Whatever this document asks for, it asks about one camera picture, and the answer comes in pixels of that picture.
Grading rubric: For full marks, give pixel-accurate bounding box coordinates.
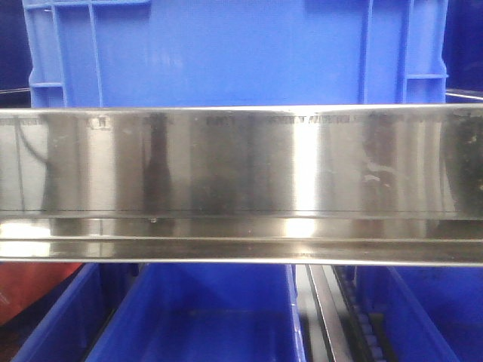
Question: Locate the metal roller track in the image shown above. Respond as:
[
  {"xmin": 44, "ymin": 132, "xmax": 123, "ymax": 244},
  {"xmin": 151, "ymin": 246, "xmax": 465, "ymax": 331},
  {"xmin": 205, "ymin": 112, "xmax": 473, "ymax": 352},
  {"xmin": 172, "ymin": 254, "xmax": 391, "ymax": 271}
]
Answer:
[{"xmin": 296, "ymin": 265, "xmax": 398, "ymax": 361}]

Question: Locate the blue bin lower left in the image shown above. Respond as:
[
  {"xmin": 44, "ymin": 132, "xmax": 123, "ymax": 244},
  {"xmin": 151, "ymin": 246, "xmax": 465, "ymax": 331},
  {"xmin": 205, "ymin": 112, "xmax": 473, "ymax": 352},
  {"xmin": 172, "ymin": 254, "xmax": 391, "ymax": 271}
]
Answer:
[{"xmin": 9, "ymin": 263, "xmax": 139, "ymax": 361}]

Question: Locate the red bag lower left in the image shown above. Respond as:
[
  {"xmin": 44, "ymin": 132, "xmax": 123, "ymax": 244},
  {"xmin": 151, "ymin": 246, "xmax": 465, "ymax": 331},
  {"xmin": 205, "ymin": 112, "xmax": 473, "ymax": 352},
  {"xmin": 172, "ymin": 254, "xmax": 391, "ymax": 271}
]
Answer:
[{"xmin": 1, "ymin": 262, "xmax": 82, "ymax": 325}]

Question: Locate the blue bin lower right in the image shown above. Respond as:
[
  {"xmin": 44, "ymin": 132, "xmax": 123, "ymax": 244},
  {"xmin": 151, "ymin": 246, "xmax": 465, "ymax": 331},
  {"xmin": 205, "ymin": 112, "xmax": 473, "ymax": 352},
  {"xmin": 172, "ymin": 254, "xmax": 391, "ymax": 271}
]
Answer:
[{"xmin": 355, "ymin": 266, "xmax": 482, "ymax": 361}]

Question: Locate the blue bin lower centre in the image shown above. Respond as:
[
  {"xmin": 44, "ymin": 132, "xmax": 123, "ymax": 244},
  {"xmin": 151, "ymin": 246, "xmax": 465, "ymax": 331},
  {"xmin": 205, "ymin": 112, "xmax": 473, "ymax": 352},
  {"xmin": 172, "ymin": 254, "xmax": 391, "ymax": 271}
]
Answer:
[{"xmin": 88, "ymin": 263, "xmax": 305, "ymax": 361}]

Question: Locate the large blue crate upper shelf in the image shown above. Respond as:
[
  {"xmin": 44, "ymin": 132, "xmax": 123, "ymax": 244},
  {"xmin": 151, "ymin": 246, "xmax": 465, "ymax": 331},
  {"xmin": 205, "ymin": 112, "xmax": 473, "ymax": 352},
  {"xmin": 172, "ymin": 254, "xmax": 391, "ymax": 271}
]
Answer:
[{"xmin": 23, "ymin": 1, "xmax": 448, "ymax": 107}]

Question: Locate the stainless steel shelf rail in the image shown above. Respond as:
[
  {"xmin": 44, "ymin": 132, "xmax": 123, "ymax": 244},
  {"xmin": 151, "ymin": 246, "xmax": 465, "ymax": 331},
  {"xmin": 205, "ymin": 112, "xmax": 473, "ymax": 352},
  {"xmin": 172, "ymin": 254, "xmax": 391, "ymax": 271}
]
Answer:
[{"xmin": 1, "ymin": 104, "xmax": 482, "ymax": 266}]

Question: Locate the blue bin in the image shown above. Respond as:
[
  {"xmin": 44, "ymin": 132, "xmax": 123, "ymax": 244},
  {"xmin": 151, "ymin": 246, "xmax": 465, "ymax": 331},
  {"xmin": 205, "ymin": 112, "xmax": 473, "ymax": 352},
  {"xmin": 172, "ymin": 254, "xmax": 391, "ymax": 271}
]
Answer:
[
  {"xmin": 9, "ymin": 263, "xmax": 139, "ymax": 361},
  {"xmin": 88, "ymin": 263, "xmax": 305, "ymax": 361},
  {"xmin": 355, "ymin": 266, "xmax": 482, "ymax": 361}
]

